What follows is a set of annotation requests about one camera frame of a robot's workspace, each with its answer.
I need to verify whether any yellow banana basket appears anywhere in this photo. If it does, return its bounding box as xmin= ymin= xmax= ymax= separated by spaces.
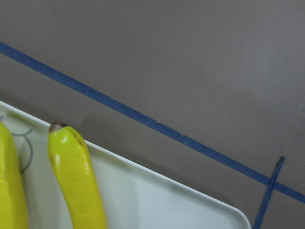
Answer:
xmin=0 ymin=123 xmax=29 ymax=229
xmin=48 ymin=122 xmax=108 ymax=229

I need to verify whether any yellow banana basket front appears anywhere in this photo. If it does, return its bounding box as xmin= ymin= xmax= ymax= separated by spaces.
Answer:
xmin=0 ymin=123 xmax=29 ymax=229

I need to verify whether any white bear plate tray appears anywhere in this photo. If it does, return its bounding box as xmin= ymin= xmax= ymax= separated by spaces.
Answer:
xmin=0 ymin=103 xmax=250 ymax=229

